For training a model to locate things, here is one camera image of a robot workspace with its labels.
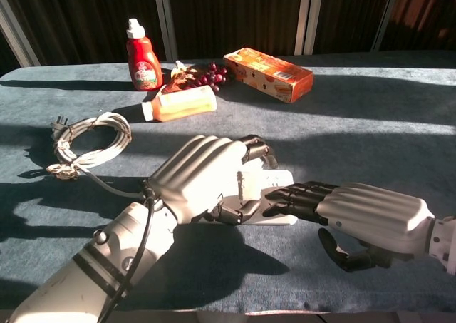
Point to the blue table cloth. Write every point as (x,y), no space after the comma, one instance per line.
(356,141)

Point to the reddish pleated screen panel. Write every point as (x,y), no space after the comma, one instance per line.
(427,16)

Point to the grey three-pin mains plug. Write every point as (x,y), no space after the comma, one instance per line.
(58,125)

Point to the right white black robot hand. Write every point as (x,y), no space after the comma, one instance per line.
(377,219)

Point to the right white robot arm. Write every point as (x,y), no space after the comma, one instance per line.
(445,244)

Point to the red ketchup bottle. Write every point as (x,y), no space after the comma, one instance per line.
(142,62)

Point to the white power strip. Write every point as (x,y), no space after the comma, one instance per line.
(281,178)

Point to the dark pleated screen panel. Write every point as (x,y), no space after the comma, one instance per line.
(349,16)
(82,16)
(235,13)

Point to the brown snack bag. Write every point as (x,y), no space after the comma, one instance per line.
(180,80)

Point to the white screen frame post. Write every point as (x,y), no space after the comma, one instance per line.
(19,30)
(307,16)
(165,20)

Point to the bunch of red grapes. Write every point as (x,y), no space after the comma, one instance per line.
(213,75)

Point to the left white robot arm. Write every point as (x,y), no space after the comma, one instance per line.
(78,276)

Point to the orange cardboard carton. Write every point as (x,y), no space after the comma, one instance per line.
(270,73)

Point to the orange juice bottle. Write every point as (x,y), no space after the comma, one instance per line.
(181,103)

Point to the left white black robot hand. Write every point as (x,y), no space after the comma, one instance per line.
(199,173)

